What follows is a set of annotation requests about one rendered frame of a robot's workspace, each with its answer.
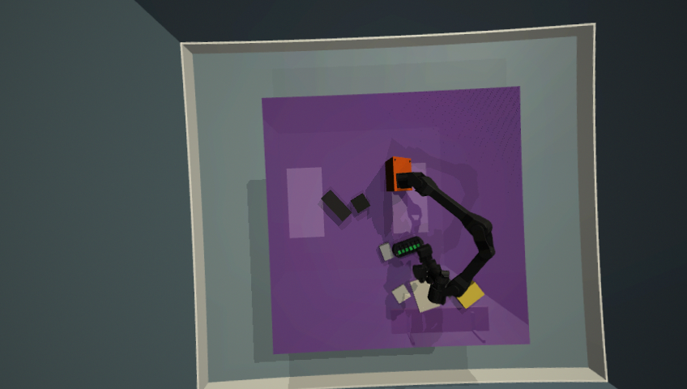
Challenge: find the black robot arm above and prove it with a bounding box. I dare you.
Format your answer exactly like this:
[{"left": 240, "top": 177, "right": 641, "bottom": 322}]
[{"left": 396, "top": 172, "right": 496, "bottom": 306}]

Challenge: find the yellow rectangular block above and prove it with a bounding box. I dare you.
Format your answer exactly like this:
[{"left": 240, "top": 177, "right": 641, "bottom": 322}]
[{"left": 456, "top": 280, "right": 485, "bottom": 309}]

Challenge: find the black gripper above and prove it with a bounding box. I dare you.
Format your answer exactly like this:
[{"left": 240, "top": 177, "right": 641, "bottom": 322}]
[{"left": 416, "top": 243, "right": 441, "bottom": 284}]

